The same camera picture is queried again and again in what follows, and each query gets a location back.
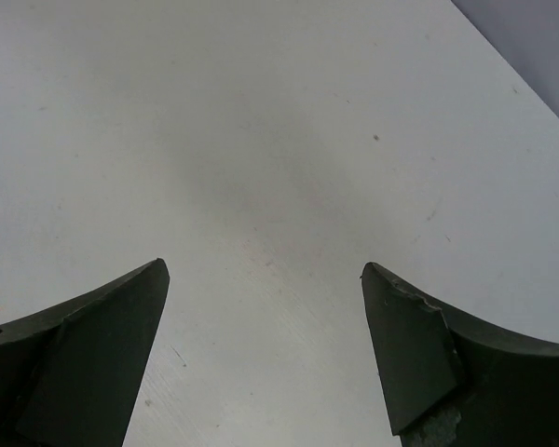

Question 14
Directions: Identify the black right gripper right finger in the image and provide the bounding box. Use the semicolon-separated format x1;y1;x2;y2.
361;263;559;446

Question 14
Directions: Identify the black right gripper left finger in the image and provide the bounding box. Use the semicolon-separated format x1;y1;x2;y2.
0;259;170;446

